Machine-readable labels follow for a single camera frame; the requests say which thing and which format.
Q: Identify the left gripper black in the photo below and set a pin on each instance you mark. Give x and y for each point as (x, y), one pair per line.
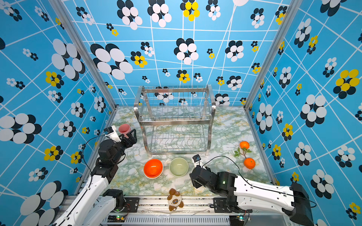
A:
(133, 140)

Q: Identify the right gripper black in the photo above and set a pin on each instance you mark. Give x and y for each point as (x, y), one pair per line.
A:
(195, 184)

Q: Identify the light green bowl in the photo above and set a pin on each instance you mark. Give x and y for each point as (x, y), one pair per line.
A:
(178, 167)

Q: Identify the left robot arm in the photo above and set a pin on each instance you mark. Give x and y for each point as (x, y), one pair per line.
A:
(95, 202)

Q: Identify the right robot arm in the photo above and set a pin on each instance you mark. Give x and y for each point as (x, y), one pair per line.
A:
(242, 195)

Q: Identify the steel two-tier dish rack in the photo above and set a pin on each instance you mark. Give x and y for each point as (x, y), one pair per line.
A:
(175, 120)

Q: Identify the pink cup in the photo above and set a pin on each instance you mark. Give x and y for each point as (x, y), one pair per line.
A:
(124, 129)

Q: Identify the brown white plush toy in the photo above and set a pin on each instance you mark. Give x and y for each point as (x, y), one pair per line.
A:
(174, 200)

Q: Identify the orange bowl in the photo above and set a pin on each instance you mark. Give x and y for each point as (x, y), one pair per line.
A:
(153, 168)

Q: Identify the green leaf sprig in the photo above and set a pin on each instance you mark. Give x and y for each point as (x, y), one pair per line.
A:
(242, 152)

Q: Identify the mandarin orange near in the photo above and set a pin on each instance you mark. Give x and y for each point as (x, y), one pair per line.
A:
(249, 163)

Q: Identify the mandarin orange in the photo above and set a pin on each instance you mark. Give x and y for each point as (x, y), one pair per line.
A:
(249, 163)
(244, 145)

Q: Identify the mandarin orange far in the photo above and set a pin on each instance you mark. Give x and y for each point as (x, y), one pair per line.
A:
(244, 145)

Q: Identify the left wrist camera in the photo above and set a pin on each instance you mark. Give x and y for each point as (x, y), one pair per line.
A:
(111, 133)

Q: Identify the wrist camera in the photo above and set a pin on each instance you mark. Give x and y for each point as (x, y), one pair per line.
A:
(111, 133)
(197, 160)

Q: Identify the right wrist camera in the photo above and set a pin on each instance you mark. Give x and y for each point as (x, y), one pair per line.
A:
(197, 160)

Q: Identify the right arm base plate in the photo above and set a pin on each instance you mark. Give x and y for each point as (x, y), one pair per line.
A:
(220, 206)

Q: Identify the aluminium front rail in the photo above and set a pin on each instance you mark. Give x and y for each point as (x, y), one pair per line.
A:
(154, 211)

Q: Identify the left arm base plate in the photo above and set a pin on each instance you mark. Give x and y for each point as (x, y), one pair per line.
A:
(127, 205)

